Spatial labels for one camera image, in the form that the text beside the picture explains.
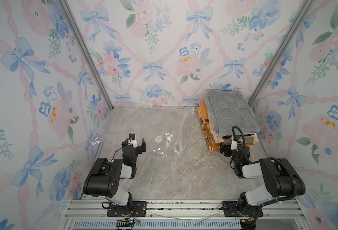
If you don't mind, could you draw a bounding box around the orange cartoon print blanket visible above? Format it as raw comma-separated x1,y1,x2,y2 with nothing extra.
197,102,220,151

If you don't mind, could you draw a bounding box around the clear plastic vacuum bag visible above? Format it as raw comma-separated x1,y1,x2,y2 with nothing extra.
85,107,194,158

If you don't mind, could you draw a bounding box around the grey fleece blanket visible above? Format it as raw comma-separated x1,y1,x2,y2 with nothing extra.
205,89,260,137

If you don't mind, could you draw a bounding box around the cream fleece blanket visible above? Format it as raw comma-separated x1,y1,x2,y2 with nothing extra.
210,128,260,145

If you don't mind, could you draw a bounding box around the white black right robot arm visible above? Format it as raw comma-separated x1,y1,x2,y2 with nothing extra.
220,143,306,218

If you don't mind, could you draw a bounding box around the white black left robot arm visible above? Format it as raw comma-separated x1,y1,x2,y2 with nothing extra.
83,134,147,218

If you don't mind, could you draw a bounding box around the white round bag valve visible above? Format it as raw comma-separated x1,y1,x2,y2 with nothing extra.
155,136,163,143

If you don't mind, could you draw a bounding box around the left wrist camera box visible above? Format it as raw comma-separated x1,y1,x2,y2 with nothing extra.
128,133,137,148

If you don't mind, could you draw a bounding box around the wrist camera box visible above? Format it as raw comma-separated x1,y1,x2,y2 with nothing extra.
230,136,242,150
128,133,137,148

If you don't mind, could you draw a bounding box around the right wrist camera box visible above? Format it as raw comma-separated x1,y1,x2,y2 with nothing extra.
230,136,242,150

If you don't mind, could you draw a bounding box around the left floor aluminium rail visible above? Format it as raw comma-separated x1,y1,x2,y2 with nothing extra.
81,110,121,194

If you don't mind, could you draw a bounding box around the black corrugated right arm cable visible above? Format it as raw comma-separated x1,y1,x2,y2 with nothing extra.
231,126,302,202

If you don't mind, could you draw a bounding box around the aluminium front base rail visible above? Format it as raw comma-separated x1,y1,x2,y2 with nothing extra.
60,199,311,230

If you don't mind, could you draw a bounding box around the left rear aluminium corner post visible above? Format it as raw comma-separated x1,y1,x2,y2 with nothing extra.
56,0,113,111

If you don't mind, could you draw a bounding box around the aluminium corner post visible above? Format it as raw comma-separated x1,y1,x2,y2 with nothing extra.
248,0,314,107
56,0,113,111

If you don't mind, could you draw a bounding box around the right rear aluminium corner post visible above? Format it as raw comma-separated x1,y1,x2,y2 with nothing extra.
248,0,314,107

